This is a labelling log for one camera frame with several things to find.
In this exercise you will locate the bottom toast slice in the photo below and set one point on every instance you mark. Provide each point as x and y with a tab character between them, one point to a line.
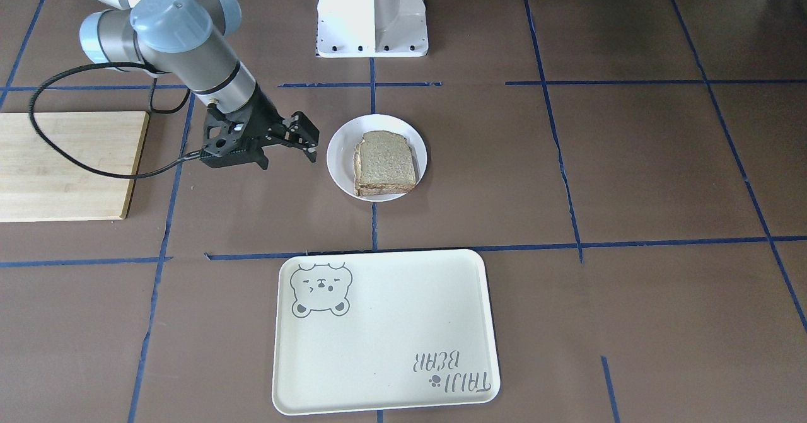
378	190

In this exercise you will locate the wooden cutting board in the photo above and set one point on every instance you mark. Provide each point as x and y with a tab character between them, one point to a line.
38	184

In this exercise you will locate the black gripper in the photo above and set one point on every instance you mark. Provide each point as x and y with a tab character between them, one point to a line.
263	118

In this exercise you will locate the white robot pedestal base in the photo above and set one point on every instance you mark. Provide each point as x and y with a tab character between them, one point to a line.
371	29

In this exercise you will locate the cream bear serving tray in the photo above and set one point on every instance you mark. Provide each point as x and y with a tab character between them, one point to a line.
381	331

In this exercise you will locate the bread slice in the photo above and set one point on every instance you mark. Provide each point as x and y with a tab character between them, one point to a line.
386	161

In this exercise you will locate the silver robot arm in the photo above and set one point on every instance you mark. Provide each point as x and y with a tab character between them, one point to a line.
187	38

